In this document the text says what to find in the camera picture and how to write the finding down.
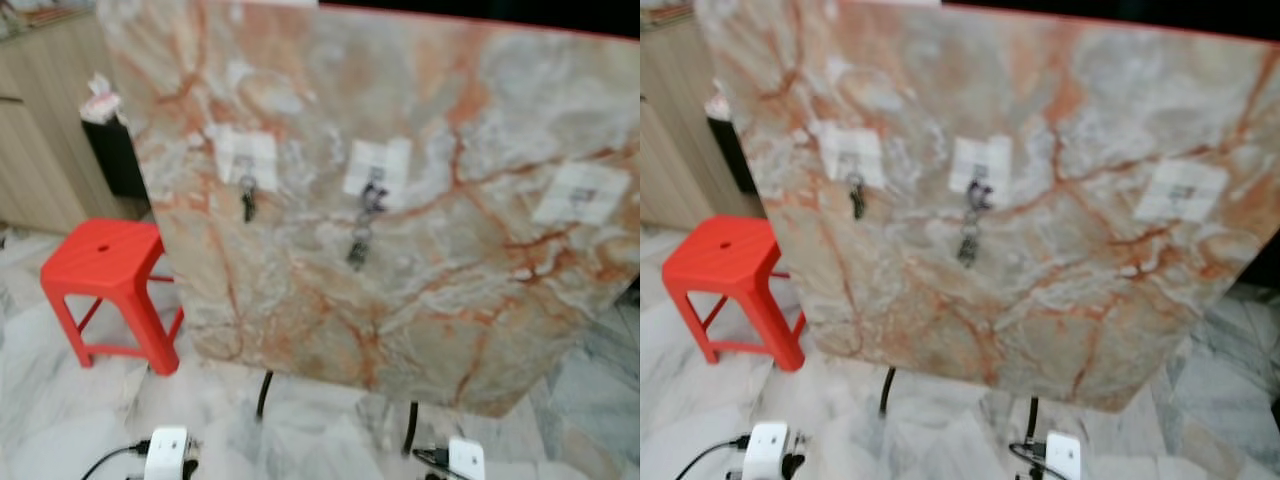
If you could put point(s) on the silver keys with black fob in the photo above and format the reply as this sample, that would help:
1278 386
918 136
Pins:
970 232
362 235

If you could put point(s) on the black curved board leg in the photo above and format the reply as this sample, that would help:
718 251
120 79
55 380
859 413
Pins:
411 428
887 390
264 395
1032 423

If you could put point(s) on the red plastic stool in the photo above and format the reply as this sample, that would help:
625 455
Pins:
100 250
725 250

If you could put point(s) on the marble board with red edge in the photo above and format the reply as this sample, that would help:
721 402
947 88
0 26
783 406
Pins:
1050 320
400 300

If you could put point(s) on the small dark key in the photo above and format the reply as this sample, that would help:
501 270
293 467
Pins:
249 203
857 200

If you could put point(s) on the black low console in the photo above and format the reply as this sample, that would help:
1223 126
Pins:
735 160
115 160

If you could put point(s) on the light wood cabinet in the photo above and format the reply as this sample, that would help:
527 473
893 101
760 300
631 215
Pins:
40 150
670 150

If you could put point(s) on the white pink tissue pack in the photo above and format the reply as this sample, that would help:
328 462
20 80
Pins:
103 100
716 102

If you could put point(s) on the white adhesive wall hook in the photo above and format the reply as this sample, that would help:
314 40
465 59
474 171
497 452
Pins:
1182 192
385 160
985 155
248 152
852 150

